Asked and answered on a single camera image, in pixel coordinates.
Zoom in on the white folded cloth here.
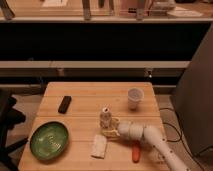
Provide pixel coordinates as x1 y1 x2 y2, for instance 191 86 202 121
91 134 107 159

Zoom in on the long metal shelf rail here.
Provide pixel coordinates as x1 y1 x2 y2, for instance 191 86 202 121
0 61 190 69

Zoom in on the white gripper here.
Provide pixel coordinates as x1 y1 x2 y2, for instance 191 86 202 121
101 118 144 141

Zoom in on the black floor cable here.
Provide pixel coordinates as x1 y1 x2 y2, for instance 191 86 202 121
158 107 213 171

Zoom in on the black rectangular remote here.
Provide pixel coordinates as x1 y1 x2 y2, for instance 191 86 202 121
58 96 72 114

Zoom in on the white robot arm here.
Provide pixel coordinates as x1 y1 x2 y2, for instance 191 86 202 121
100 118 191 171

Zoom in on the white plastic cup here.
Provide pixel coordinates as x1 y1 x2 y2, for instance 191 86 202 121
128 87 144 110

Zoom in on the grey cabinet panel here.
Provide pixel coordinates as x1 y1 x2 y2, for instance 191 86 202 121
171 23 213 156

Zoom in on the black chair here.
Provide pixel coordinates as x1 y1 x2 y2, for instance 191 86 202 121
0 89 28 171

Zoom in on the green round plate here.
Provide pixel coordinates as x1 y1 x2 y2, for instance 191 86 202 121
30 121 69 161

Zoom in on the small clear bottle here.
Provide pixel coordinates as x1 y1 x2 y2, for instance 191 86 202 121
100 107 112 129

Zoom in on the orange carrot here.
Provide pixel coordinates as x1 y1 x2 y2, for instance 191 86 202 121
132 141 141 163

